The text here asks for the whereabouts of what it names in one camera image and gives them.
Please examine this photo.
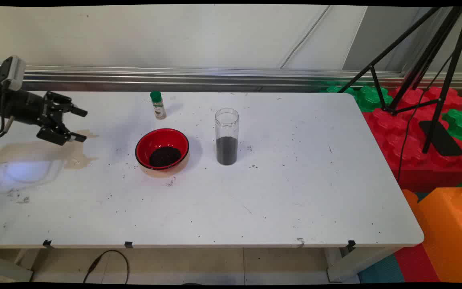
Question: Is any black cable with metal plug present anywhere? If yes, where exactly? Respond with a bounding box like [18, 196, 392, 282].
[0, 116, 16, 142]

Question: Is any green foam block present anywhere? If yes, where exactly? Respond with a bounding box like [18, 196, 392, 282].
[320, 84, 394, 113]
[441, 108, 462, 166]

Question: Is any orange foam block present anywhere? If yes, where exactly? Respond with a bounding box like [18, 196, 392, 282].
[401, 185, 462, 284]

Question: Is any clear plastic jar with seeds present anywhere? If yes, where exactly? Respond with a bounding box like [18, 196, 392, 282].
[215, 108, 240, 166]

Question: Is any black tripod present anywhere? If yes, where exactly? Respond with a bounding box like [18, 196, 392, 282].
[337, 6, 462, 155]

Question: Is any white table leg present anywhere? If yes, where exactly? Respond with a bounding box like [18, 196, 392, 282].
[0, 249, 41, 283]
[326, 245, 401, 283]

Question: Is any small spice bottle green cap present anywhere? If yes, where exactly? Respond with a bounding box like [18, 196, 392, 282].
[150, 91, 167, 120]

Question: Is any black seeds pile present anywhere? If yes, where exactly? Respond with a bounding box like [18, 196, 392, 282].
[149, 146, 182, 168]

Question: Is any thin black hanging cable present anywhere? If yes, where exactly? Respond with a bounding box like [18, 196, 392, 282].
[396, 18, 462, 183]

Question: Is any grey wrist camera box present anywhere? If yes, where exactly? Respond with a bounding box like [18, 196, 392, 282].
[0, 55, 26, 91]

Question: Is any red foam block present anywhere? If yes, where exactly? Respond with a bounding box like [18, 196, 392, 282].
[361, 86, 462, 193]

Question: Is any black cable with inline plug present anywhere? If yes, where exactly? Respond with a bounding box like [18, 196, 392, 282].
[83, 249, 131, 285]

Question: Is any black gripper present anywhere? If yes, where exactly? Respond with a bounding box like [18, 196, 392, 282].
[0, 88, 88, 146]

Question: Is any black flat plate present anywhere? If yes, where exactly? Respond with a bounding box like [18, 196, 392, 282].
[418, 120, 462, 157]

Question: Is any red floor mat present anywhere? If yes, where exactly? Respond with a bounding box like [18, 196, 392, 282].
[393, 242, 441, 284]

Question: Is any aluminium rail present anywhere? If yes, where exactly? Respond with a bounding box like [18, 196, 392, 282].
[22, 65, 462, 92]

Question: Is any red bowl with black rim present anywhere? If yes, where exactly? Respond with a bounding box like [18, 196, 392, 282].
[135, 128, 190, 173]

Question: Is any teal floor mat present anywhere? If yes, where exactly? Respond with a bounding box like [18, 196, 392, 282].
[357, 253, 406, 284]

